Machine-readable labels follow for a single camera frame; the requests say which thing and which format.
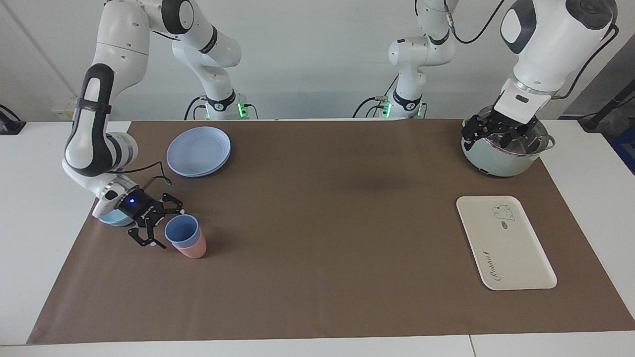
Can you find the black left arm base cables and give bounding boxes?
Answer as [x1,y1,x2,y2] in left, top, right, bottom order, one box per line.
[352,96,427,119]

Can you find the light blue bowl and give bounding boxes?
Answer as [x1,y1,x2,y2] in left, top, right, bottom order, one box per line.
[99,208,134,228]

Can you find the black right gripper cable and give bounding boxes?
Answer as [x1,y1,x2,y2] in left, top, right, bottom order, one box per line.
[117,161,172,187]

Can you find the clear wall socket box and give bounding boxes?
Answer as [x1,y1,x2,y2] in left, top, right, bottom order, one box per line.
[52,96,81,120]

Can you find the blue box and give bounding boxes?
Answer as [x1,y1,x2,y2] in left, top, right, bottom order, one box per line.
[612,124,635,175]

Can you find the black arm base cables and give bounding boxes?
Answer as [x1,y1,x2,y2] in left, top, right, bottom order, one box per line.
[352,96,427,119]
[184,96,258,120]

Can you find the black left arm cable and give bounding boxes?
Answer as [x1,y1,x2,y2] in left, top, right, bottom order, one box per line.
[443,0,621,100]

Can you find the brown table mat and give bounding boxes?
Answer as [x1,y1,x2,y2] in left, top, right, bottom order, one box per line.
[27,119,635,344]

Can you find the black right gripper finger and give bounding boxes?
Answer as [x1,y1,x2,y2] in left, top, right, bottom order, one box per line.
[159,193,184,217]
[128,222,167,249]

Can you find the black right arm base cables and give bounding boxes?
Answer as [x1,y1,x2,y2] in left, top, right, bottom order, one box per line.
[184,96,258,120]

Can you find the cream rabbit print tray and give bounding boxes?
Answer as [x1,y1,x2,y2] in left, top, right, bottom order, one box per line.
[456,196,557,291]

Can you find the black stand foot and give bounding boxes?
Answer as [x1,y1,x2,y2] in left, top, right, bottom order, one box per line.
[578,92,635,132]

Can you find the black velcro cable strap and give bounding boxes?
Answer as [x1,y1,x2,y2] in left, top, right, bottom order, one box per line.
[77,98,112,115]

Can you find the light blue plate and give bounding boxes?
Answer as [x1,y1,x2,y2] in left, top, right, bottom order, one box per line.
[167,126,232,178]

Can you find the blue ribbed plastic cup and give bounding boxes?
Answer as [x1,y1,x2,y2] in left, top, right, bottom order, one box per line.
[165,214,200,249]

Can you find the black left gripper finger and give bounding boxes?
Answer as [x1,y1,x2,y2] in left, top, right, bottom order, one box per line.
[461,115,499,145]
[499,126,544,150]

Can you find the pink plastic cup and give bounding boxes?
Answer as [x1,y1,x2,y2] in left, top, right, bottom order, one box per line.
[176,231,207,259]

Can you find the pale green cooking pot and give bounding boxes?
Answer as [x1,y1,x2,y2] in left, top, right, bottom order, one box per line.
[461,107,556,178]

